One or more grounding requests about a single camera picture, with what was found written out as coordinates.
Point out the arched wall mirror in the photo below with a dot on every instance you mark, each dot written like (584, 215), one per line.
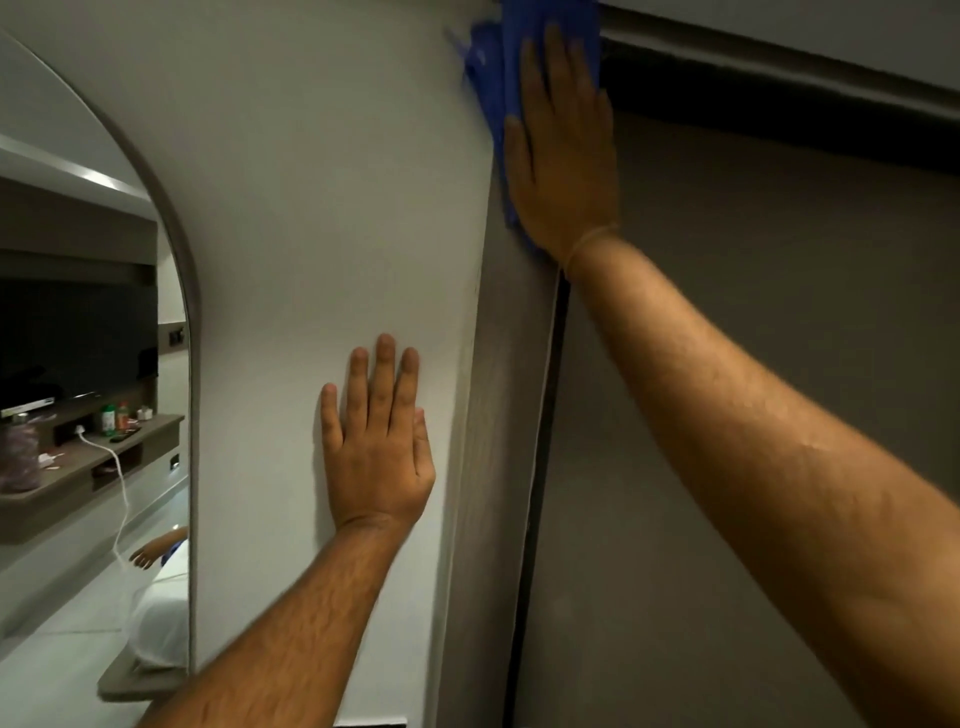
(90, 337)

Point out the person's left hand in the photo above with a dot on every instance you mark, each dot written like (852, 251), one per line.
(375, 465)

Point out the person's right middle finger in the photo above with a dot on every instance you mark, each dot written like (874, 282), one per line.
(558, 67)

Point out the person's right hand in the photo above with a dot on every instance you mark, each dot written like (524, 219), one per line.
(562, 165)

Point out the grey wall-mounted shelf unit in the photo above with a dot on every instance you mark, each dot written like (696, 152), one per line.
(82, 469)

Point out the grey wood-grain wardrobe side panel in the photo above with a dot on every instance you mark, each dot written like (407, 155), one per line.
(495, 465)

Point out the grey wardrobe top rail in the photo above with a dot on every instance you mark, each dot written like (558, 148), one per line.
(780, 64)

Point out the black television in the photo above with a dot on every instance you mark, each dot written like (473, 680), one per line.
(75, 337)

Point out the person's left thumb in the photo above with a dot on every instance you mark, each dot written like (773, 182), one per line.
(424, 446)

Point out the green bottle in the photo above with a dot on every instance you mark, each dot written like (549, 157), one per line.
(109, 420)

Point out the blue cleaning cloth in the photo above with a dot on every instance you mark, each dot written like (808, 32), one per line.
(491, 82)

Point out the person's left middle finger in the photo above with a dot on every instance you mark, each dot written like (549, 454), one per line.
(382, 382)

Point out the person's right little finger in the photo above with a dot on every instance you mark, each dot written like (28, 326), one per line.
(604, 116)

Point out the person's right forearm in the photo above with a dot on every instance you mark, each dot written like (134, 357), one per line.
(757, 465)

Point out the person's left little finger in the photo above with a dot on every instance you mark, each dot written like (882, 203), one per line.
(331, 416)

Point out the person's left forearm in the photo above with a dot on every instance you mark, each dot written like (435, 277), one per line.
(285, 637)

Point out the person's right thumb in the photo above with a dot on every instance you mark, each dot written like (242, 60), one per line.
(516, 154)

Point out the clear plastic jar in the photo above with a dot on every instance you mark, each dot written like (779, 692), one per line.
(19, 454)

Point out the orange bottle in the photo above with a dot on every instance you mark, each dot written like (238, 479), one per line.
(122, 417)

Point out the grey sliding wardrobe door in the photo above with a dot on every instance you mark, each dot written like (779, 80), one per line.
(750, 375)

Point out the white bed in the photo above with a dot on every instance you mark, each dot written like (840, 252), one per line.
(161, 622)

